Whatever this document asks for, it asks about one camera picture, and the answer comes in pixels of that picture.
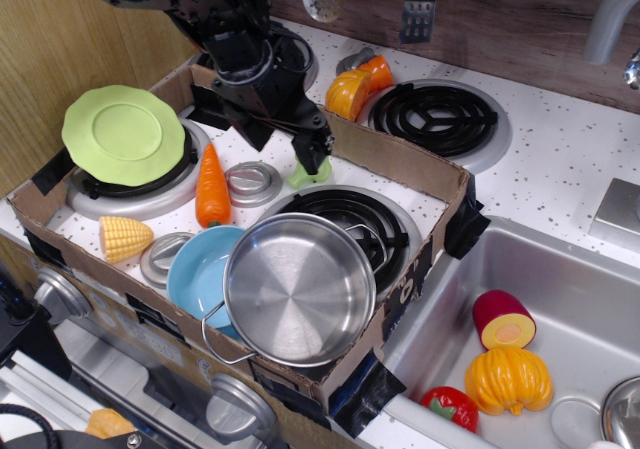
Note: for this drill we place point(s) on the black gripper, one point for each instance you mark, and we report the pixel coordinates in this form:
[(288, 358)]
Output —
[(260, 82)]

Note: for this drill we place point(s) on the green toy broccoli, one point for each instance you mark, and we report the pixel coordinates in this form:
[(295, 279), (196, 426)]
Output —
[(301, 178)]

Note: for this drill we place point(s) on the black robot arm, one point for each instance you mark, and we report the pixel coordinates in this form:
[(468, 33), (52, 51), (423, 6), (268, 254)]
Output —
[(201, 20)]

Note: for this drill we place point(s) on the stainless steel pot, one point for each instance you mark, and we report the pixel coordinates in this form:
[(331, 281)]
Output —
[(298, 290)]

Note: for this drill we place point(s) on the orange pumpkin half on stove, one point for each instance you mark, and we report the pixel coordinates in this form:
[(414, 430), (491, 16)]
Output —
[(348, 93)]

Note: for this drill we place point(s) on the orange toy carrot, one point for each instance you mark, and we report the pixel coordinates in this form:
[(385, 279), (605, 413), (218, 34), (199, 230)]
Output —
[(212, 200)]

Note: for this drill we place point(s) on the orange toy pepper piece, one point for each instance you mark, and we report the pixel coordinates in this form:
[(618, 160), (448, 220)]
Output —
[(381, 75)]

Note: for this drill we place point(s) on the front left black burner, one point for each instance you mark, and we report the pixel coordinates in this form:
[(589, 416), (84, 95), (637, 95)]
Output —
[(147, 206)]

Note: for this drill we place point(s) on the front right black burner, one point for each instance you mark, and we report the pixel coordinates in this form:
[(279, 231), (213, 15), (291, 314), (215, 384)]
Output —
[(383, 229)]

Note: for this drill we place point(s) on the green plastic plate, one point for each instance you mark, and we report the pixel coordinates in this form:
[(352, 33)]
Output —
[(123, 135)]

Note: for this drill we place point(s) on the light blue bowl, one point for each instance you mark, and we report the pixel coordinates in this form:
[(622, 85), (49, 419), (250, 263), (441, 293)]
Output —
[(196, 275)]

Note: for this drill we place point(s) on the back right black burner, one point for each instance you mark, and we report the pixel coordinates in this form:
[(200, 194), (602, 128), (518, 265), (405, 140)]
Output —
[(454, 120)]

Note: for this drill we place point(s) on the hanging metal spatula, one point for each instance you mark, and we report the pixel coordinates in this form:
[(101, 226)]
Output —
[(417, 21)]

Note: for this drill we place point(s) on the yellow toy corn cob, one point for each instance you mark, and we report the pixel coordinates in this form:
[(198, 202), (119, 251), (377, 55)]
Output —
[(122, 238)]

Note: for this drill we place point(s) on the cardboard fence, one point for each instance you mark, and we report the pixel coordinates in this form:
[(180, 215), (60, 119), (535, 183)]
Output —
[(350, 391)]

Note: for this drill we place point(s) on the grey stove knob right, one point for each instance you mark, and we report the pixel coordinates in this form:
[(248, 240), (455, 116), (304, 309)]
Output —
[(235, 411)]

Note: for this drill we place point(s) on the grey stove knob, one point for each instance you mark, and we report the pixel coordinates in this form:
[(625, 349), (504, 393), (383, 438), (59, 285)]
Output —
[(60, 298), (235, 411)]

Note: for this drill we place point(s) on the grey stove knob left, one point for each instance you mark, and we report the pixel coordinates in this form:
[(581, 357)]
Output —
[(60, 298)]

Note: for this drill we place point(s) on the red yellow toy fruit half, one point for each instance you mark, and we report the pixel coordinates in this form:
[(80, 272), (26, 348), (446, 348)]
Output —
[(501, 321)]

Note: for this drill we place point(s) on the steel sink basin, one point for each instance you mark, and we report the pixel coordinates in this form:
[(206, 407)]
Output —
[(586, 309)]

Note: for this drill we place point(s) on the red toy strawberry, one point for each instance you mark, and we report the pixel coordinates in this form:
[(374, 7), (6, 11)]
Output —
[(453, 405)]

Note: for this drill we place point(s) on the orange pumpkin half in sink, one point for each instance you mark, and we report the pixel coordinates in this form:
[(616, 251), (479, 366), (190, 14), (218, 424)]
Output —
[(509, 379)]

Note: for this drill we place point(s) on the orange toy at bottom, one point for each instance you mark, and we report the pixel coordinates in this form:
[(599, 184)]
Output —
[(107, 423)]

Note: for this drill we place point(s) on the grey faucet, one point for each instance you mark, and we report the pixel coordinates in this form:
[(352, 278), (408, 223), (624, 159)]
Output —
[(605, 29)]

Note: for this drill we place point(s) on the steel lid in sink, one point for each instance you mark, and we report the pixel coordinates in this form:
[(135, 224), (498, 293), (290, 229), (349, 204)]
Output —
[(619, 414)]

